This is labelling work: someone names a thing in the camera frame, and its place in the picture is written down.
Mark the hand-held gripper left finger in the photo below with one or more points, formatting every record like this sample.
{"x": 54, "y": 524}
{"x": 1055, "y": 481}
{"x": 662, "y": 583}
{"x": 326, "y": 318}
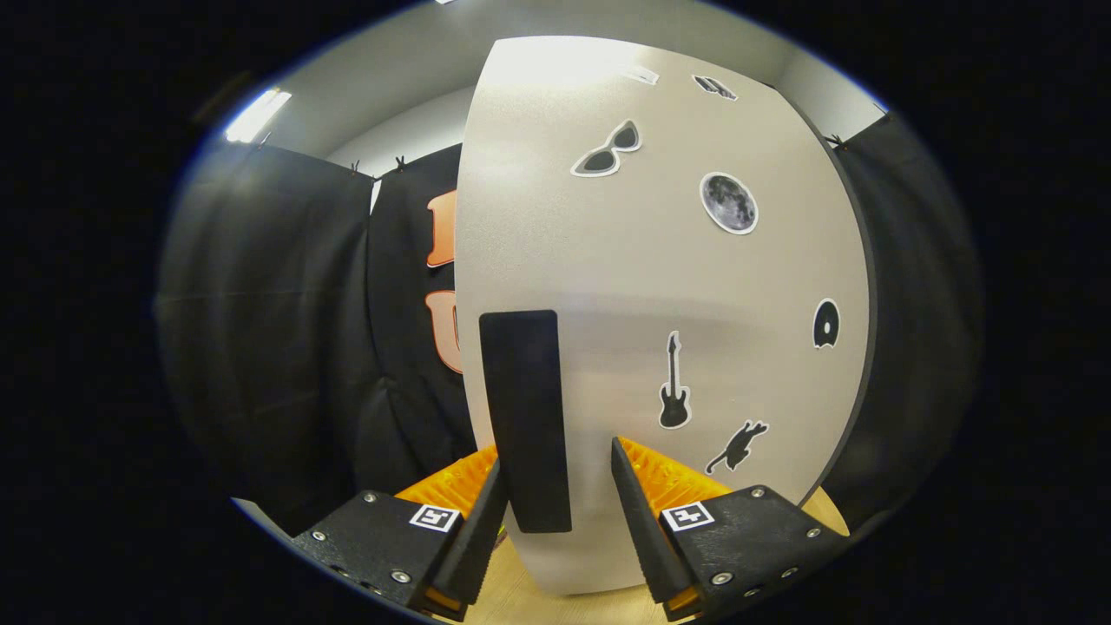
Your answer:
{"x": 473, "y": 555}

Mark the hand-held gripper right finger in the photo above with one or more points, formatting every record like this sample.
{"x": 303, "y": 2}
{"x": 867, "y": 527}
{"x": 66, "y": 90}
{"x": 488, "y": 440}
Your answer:
{"x": 647, "y": 529}

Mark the beige shoe cabinet door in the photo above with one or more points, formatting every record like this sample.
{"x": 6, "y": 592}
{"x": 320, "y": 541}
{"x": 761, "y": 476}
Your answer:
{"x": 625, "y": 286}

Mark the pale grey panel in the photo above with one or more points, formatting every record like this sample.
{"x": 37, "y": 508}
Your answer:
{"x": 260, "y": 515}

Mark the black backdrop cloth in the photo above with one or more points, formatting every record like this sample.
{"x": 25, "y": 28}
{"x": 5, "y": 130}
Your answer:
{"x": 278, "y": 304}

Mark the long ceiling light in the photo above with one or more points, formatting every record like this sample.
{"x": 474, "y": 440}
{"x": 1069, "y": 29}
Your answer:
{"x": 259, "y": 115}

